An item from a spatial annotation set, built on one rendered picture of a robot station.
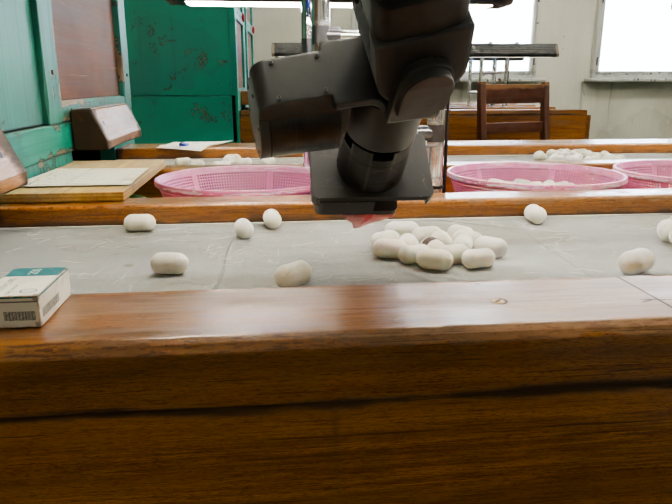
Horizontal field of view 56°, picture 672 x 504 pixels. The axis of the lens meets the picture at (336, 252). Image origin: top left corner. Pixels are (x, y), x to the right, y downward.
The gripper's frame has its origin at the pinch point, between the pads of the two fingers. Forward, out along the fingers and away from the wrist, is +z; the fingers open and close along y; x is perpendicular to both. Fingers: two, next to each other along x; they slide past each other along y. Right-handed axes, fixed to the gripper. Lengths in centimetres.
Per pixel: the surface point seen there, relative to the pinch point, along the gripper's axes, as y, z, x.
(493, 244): -12.7, -1.0, 3.7
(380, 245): -2.0, -0.1, 3.1
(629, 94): -319, 361, -325
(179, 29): 46, 179, -207
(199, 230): 16.3, 12.0, -5.5
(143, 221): 22.3, 10.7, -6.0
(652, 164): -60, 35, -30
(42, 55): 41, 22, -42
